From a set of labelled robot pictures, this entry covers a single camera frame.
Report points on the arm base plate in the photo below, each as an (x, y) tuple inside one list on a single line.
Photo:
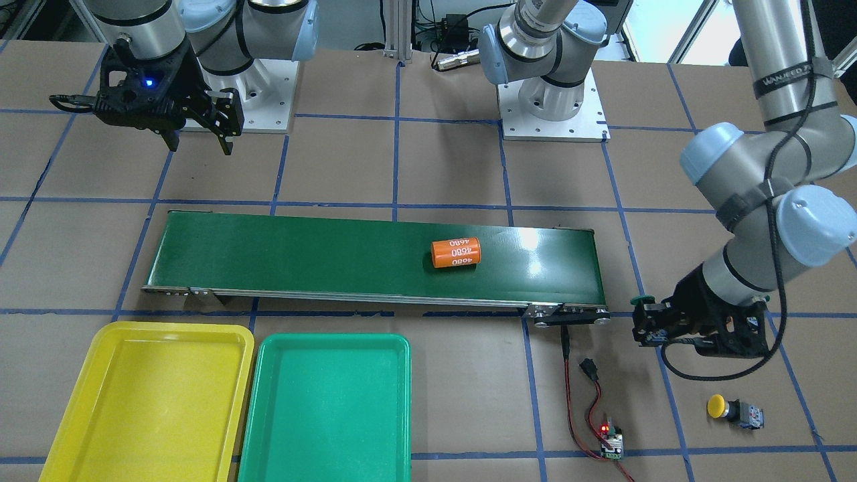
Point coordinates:
[(267, 91), (534, 110)]

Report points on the yellow plastic tray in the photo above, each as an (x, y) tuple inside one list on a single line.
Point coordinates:
[(154, 401)]

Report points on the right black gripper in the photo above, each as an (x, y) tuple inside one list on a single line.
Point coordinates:
[(189, 85)]

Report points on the yellow push button switch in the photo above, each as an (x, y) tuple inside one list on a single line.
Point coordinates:
[(742, 414)]

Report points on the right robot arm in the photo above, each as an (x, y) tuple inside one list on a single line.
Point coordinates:
[(227, 36)]

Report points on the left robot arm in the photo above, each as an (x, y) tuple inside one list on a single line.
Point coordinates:
[(763, 187)]

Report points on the aluminium frame post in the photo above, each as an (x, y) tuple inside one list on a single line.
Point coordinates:
[(398, 17)]

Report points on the green plastic tray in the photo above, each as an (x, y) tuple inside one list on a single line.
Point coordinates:
[(329, 407)]

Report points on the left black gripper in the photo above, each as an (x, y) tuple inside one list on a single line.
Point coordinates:
[(696, 296)]

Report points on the green conveyor belt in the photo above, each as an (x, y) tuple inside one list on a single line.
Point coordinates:
[(552, 275)]

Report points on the orange 4680 labelled cylinder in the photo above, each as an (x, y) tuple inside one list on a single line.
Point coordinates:
[(456, 252)]

